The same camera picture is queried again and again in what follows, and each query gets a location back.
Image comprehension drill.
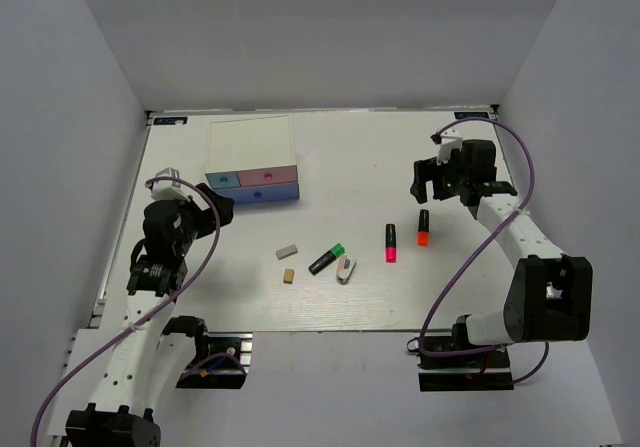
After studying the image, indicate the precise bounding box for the pink white mini stapler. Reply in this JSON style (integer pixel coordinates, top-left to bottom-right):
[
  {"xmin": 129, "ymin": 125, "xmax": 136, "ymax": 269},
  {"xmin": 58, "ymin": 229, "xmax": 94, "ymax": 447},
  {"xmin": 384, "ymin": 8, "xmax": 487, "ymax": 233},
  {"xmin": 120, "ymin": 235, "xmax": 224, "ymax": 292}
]
[{"xmin": 336, "ymin": 255, "xmax": 356, "ymax": 284}]

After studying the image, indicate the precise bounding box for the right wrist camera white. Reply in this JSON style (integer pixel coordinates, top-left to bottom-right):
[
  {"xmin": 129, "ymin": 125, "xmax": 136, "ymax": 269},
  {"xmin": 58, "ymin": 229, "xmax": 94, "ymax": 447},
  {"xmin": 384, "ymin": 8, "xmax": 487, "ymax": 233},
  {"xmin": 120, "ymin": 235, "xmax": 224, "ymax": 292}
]
[{"xmin": 431, "ymin": 133, "xmax": 463, "ymax": 165}]

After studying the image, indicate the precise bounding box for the corner label sticker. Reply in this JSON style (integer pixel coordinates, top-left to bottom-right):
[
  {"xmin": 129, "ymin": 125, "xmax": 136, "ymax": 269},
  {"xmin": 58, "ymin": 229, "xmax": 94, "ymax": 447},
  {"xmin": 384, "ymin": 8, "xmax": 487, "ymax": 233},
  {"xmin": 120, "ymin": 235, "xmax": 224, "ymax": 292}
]
[
  {"xmin": 454, "ymin": 111, "xmax": 490, "ymax": 120},
  {"xmin": 153, "ymin": 117, "xmax": 188, "ymax": 126}
]

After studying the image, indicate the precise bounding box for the pink drawer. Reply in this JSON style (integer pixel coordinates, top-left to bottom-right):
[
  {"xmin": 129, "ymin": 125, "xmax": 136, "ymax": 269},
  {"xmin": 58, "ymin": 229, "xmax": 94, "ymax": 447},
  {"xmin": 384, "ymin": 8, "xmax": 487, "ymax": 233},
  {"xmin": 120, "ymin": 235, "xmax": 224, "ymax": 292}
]
[{"xmin": 237, "ymin": 165, "xmax": 298, "ymax": 187}]

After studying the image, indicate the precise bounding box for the white drawer cabinet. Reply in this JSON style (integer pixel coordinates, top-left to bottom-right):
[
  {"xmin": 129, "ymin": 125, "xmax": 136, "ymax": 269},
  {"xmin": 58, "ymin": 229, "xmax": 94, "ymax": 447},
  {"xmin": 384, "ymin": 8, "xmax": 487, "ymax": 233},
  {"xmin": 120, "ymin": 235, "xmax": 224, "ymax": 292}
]
[{"xmin": 205, "ymin": 116, "xmax": 298, "ymax": 175}]

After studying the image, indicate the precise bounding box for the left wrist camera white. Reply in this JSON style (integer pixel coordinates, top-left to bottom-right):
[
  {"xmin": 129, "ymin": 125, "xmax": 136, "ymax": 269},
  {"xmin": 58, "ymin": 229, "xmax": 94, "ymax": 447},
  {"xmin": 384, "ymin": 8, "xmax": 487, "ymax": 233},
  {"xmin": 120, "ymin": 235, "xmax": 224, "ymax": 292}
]
[{"xmin": 145, "ymin": 167, "xmax": 191, "ymax": 201}]

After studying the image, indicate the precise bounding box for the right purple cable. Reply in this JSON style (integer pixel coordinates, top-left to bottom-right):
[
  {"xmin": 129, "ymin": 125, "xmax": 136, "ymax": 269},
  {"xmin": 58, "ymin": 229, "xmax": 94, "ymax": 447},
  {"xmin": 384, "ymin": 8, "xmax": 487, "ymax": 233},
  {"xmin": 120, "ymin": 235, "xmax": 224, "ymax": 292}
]
[{"xmin": 405, "ymin": 118, "xmax": 551, "ymax": 387}]

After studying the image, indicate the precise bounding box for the green cap highlighter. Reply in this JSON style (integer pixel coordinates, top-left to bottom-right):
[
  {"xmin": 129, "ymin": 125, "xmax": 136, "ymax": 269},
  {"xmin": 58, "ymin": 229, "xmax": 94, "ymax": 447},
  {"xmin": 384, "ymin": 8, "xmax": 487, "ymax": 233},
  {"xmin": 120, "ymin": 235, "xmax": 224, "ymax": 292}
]
[{"xmin": 308, "ymin": 243, "xmax": 345, "ymax": 275}]

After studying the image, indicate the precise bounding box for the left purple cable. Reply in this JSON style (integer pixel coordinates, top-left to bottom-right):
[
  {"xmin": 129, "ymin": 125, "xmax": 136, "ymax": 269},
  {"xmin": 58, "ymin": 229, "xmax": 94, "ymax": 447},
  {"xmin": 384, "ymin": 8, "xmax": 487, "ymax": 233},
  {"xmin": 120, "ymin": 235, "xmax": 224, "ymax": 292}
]
[{"xmin": 30, "ymin": 177, "xmax": 251, "ymax": 446}]

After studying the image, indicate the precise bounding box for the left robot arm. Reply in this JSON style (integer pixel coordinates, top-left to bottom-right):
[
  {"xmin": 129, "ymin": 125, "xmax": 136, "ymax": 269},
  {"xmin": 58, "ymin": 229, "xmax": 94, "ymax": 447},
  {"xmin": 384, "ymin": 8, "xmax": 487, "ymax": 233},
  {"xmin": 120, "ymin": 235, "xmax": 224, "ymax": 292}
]
[{"xmin": 65, "ymin": 177, "xmax": 234, "ymax": 446}]

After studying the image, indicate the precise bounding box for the orange cap highlighter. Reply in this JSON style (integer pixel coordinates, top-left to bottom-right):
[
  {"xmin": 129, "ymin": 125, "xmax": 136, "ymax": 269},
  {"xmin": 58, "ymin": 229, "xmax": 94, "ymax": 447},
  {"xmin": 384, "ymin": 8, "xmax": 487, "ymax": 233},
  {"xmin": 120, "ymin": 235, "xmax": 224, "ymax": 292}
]
[{"xmin": 417, "ymin": 209, "xmax": 430, "ymax": 246}]

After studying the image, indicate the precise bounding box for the small blue drawer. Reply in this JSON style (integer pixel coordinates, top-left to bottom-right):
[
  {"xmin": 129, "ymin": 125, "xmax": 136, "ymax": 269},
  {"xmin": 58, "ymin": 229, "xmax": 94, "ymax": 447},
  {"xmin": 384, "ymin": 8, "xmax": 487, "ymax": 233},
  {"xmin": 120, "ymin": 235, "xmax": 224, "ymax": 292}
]
[{"xmin": 206, "ymin": 171, "xmax": 240, "ymax": 190}]

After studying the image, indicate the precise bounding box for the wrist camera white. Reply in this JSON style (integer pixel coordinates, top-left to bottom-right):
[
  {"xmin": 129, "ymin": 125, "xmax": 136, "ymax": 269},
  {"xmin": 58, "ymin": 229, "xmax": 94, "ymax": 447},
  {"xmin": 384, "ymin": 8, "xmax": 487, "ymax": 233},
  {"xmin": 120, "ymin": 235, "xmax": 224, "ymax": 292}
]
[
  {"xmin": 431, "ymin": 133, "xmax": 463, "ymax": 165},
  {"xmin": 145, "ymin": 167, "xmax": 191, "ymax": 201}
]

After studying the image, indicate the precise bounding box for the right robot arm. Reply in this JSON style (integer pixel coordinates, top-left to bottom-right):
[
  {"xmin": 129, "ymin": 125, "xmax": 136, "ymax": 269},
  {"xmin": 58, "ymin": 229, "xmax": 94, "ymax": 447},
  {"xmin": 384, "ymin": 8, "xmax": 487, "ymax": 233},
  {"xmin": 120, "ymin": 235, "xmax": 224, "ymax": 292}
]
[{"xmin": 410, "ymin": 138, "xmax": 593, "ymax": 366}]

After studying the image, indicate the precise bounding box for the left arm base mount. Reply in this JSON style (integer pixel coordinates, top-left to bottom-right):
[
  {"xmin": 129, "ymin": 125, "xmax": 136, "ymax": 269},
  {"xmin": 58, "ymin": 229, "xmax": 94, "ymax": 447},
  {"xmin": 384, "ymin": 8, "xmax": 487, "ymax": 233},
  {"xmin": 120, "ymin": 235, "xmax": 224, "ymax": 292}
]
[{"xmin": 162, "ymin": 316, "xmax": 253, "ymax": 390}]

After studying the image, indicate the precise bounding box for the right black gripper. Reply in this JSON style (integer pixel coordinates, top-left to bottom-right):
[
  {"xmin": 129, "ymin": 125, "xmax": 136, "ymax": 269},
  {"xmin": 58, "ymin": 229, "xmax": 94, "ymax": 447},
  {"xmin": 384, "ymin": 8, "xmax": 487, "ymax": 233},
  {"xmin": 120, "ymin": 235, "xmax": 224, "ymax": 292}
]
[{"xmin": 411, "ymin": 148, "xmax": 471, "ymax": 204}]

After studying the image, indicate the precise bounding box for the grey white eraser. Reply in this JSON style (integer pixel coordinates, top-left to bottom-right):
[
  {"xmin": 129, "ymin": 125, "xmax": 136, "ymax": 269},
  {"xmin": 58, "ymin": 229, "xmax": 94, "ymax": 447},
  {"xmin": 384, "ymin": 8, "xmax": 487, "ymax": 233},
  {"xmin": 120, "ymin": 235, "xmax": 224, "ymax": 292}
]
[{"xmin": 275, "ymin": 244, "xmax": 298, "ymax": 260}]

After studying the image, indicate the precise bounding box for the left corner label sticker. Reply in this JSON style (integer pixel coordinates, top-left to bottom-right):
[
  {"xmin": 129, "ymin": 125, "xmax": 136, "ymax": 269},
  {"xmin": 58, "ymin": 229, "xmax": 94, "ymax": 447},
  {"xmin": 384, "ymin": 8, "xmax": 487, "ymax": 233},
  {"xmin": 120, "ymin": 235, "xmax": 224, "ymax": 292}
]
[{"xmin": 153, "ymin": 117, "xmax": 188, "ymax": 126}]

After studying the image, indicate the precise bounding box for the right corner label sticker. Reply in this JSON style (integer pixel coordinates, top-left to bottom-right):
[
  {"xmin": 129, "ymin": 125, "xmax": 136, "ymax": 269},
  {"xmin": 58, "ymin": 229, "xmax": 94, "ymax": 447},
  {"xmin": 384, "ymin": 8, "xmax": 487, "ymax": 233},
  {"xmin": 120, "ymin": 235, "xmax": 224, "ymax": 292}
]
[{"xmin": 454, "ymin": 111, "xmax": 490, "ymax": 120}]

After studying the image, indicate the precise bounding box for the purple cable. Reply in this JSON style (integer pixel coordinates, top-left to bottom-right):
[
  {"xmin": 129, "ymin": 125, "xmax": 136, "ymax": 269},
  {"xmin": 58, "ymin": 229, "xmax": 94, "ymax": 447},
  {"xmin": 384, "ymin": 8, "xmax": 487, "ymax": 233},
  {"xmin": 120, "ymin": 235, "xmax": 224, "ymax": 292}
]
[
  {"xmin": 405, "ymin": 118, "xmax": 551, "ymax": 387},
  {"xmin": 30, "ymin": 177, "xmax": 251, "ymax": 446}
]

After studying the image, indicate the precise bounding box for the pink cap highlighter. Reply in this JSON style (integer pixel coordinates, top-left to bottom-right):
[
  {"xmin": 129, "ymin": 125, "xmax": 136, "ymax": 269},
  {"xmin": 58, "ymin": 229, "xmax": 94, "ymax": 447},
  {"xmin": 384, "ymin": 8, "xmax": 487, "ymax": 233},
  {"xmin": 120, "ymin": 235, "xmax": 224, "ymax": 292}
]
[{"xmin": 385, "ymin": 223, "xmax": 397, "ymax": 263}]

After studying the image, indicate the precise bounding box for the tan yellow eraser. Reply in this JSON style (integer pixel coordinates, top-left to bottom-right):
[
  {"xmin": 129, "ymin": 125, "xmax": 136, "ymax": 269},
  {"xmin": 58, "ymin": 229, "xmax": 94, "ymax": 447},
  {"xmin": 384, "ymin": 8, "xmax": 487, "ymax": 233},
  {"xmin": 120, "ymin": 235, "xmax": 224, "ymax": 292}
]
[{"xmin": 283, "ymin": 268, "xmax": 295, "ymax": 284}]

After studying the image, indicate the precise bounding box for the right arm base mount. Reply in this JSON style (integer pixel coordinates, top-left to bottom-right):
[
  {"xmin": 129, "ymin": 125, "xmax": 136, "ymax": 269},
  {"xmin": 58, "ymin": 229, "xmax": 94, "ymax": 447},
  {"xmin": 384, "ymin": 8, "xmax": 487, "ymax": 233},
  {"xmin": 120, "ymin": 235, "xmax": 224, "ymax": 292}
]
[{"xmin": 406, "ymin": 337, "xmax": 514, "ymax": 392}]

